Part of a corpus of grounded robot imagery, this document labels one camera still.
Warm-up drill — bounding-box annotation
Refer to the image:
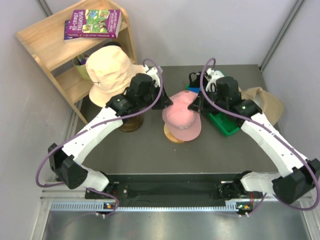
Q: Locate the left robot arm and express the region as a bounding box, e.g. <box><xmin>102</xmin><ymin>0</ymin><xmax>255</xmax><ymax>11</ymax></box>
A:
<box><xmin>48</xmin><ymin>67</ymin><xmax>173</xmax><ymax>199</ymax></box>

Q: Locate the purple treehouse book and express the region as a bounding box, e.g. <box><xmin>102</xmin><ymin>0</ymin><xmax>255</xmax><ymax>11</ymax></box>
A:
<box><xmin>64</xmin><ymin>9</ymin><xmax>122</xmax><ymax>39</ymax></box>

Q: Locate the round wooden hat stand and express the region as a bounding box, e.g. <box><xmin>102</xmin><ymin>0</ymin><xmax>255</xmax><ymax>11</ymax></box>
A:
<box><xmin>163</xmin><ymin>124</ymin><xmax>184</xmax><ymax>144</ymax></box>

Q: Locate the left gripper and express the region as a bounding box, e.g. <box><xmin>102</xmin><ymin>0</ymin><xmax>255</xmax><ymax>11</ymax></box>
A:
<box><xmin>138</xmin><ymin>82</ymin><xmax>173</xmax><ymax>110</ymax></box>

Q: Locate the cream mannequin head stand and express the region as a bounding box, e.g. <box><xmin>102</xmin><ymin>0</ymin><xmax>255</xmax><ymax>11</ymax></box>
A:
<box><xmin>118</xmin><ymin>114</ymin><xmax>144</xmax><ymax>133</ymax></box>

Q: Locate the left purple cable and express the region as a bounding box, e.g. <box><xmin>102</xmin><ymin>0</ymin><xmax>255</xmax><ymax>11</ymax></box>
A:
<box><xmin>35</xmin><ymin>58</ymin><xmax>165</xmax><ymax>218</ymax></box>

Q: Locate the green pen cup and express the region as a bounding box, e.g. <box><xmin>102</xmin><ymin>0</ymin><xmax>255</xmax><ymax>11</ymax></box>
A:
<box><xmin>72</xmin><ymin>53</ymin><xmax>91</xmax><ymax>81</ymax></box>

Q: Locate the pink baseball cap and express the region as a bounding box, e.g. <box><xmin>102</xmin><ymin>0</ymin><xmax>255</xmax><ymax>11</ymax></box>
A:
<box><xmin>162</xmin><ymin>90</ymin><xmax>202</xmax><ymax>142</ymax></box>

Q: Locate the tan baseball cap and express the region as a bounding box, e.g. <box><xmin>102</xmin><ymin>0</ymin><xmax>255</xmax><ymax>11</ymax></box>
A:
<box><xmin>241</xmin><ymin>87</ymin><xmax>284</xmax><ymax>126</ymax></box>

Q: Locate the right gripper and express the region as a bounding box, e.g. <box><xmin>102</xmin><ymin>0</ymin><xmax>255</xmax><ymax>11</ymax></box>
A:
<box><xmin>188</xmin><ymin>87</ymin><xmax>228</xmax><ymax>114</ymax></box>

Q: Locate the green plastic tray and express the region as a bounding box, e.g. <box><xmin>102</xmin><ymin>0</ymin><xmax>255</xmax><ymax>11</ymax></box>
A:
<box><xmin>185</xmin><ymin>83</ymin><xmax>241</xmax><ymax>138</ymax></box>

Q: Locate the wooden shelf unit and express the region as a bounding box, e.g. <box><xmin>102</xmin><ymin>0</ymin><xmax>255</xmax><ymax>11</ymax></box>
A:
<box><xmin>16</xmin><ymin>0</ymin><xmax>137</xmax><ymax>124</ymax></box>

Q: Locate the blue cap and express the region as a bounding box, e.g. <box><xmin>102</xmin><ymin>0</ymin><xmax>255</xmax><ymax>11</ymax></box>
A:
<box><xmin>188</xmin><ymin>87</ymin><xmax>200</xmax><ymax>94</ymax></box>

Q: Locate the black cap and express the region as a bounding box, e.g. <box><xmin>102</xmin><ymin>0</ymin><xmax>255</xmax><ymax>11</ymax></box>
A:
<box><xmin>188</xmin><ymin>72</ymin><xmax>201</xmax><ymax>88</ymax></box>

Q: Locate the cream bucket hat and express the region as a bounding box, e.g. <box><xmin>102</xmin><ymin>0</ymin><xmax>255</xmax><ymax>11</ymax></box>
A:
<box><xmin>85</xmin><ymin>45</ymin><xmax>146</xmax><ymax>108</ymax></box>

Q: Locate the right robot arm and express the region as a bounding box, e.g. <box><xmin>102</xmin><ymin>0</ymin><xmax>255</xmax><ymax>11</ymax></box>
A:
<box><xmin>187</xmin><ymin>72</ymin><xmax>320</xmax><ymax>205</ymax></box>

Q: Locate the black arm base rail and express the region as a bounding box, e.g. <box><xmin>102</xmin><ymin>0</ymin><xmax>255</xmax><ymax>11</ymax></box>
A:
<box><xmin>106</xmin><ymin>173</ymin><xmax>263</xmax><ymax>208</ymax></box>

